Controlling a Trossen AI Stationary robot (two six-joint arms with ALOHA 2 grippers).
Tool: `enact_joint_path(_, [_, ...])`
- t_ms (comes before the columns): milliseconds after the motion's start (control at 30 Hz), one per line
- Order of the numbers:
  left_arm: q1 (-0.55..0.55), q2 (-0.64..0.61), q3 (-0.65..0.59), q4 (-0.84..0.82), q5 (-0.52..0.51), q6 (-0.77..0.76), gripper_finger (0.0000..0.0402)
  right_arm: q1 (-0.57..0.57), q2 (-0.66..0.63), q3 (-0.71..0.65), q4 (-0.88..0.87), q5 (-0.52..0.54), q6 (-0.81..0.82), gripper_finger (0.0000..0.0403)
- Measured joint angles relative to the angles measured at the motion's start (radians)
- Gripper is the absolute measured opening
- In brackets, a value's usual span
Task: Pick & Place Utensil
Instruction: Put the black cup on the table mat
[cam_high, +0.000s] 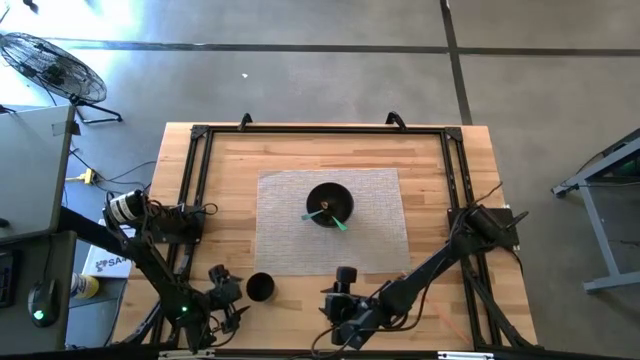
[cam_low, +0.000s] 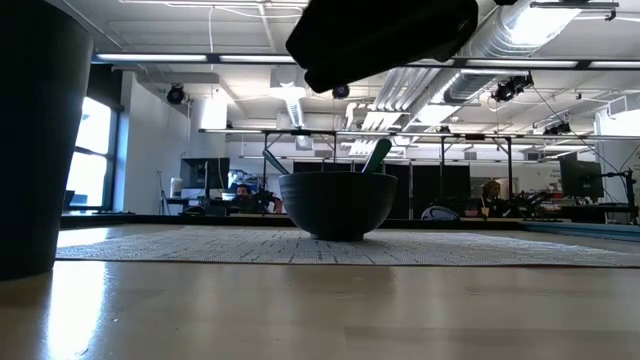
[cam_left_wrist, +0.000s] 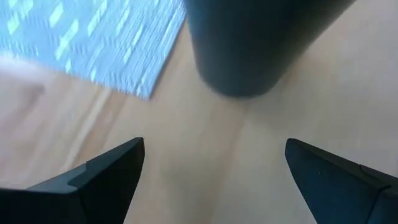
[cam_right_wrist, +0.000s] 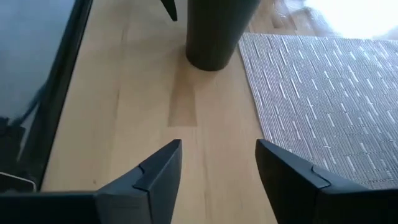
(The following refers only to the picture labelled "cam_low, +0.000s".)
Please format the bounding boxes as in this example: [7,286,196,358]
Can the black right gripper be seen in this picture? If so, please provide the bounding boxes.
[285,0,480,95]

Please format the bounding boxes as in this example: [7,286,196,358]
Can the gold spoon with green handle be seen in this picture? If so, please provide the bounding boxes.
[361,138,394,175]

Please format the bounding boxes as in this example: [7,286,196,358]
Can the dark bowl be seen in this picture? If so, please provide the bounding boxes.
[278,171,399,243]

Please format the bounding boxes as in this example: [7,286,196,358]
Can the white and blue ball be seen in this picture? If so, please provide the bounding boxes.
[420,205,461,222]

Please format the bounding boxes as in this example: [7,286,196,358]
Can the person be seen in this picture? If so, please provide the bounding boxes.
[477,180,509,219]
[229,183,261,215]

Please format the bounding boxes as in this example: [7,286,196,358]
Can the black computer monitor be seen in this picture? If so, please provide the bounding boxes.
[179,157,231,190]
[558,158,605,201]

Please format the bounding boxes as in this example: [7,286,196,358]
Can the grey woven placemat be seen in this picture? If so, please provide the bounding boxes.
[55,225,640,269]

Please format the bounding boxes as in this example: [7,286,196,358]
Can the blue table edge pad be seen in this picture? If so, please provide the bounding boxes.
[519,219,640,243]

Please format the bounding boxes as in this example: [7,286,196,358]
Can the window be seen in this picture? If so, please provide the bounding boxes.
[63,96,119,211]

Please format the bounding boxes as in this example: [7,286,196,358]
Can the tall dark cup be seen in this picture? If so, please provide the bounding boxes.
[0,0,95,282]

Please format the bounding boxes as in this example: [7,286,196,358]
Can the black metal workstation frame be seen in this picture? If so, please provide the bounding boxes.
[198,127,640,220]

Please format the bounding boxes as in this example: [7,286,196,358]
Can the silver ventilation duct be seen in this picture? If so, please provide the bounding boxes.
[372,0,584,126]

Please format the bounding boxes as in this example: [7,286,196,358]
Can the dark teal utensil handle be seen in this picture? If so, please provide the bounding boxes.
[261,148,291,176]

